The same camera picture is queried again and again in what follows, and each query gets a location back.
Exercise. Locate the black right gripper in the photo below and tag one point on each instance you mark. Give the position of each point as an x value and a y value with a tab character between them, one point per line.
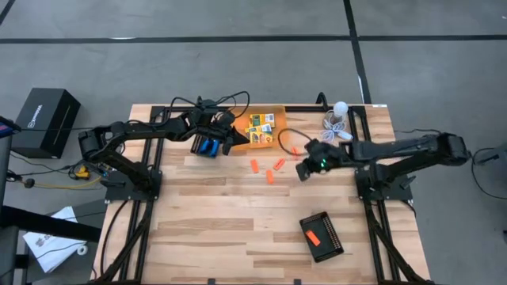
325	154

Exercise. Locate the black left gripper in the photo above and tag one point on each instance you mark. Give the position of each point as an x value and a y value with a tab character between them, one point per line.
208	124

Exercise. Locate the orange eraser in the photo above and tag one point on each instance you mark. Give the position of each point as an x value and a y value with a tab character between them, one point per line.
294	152
254	166
279	164
270	177
313	238

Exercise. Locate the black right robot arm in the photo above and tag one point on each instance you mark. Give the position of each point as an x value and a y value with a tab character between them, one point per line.
396	147

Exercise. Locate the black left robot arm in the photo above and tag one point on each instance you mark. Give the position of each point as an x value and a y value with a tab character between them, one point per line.
138	128

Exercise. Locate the orange translucent plastic bin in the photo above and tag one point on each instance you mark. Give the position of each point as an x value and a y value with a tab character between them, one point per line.
279	118

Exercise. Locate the black mesh basket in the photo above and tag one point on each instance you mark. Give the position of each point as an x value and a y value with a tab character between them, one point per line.
328	237
194	144

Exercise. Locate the white bulb lamp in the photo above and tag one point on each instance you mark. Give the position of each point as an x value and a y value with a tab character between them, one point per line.
340	107

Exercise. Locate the white tape roll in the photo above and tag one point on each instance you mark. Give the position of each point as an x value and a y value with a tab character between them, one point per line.
78	250

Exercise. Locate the black cardboard box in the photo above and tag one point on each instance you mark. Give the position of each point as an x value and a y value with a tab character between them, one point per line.
43	118

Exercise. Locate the black power plug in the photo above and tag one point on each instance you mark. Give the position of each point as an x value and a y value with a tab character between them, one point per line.
29	183

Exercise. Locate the black bench beam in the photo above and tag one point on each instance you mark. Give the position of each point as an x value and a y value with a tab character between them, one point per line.
39	223

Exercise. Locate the white paper sheets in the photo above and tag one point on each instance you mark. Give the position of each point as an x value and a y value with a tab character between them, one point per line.
51	249

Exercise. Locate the dark screen device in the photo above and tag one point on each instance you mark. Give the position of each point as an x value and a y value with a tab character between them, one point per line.
8	126

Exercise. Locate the black hook-shaped mount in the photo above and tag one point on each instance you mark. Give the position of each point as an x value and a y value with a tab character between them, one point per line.
199	102
321	99

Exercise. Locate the black aluminium table frame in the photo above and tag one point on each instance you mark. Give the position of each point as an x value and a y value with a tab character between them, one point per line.
119	194

